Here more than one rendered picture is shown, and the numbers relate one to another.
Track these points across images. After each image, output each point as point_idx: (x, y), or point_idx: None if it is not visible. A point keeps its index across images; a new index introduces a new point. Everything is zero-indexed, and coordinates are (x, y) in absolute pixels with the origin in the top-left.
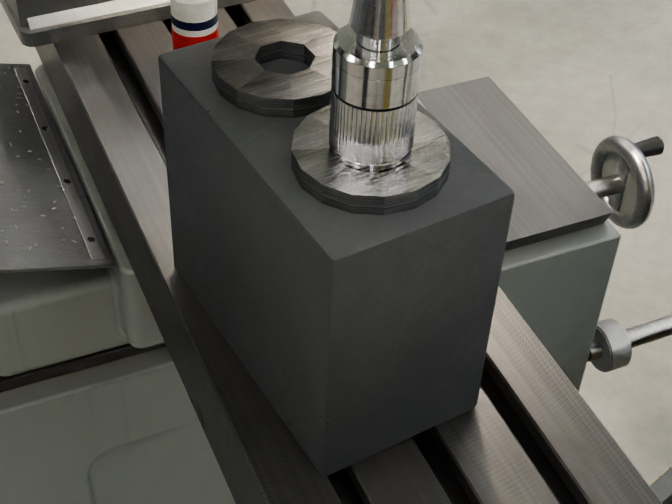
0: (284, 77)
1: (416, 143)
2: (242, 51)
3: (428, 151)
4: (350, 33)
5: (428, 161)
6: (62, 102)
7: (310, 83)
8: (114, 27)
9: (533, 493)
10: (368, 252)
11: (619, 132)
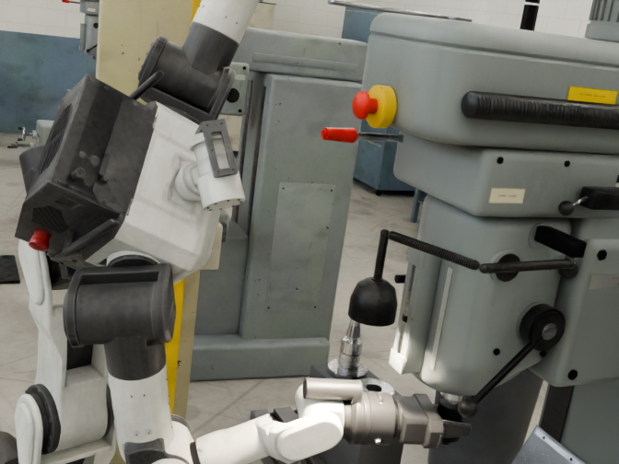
0: (372, 383)
1: (336, 366)
2: (386, 390)
3: (333, 365)
4: (358, 341)
5: (333, 363)
6: None
7: (365, 381)
8: None
9: (288, 421)
10: None
11: None
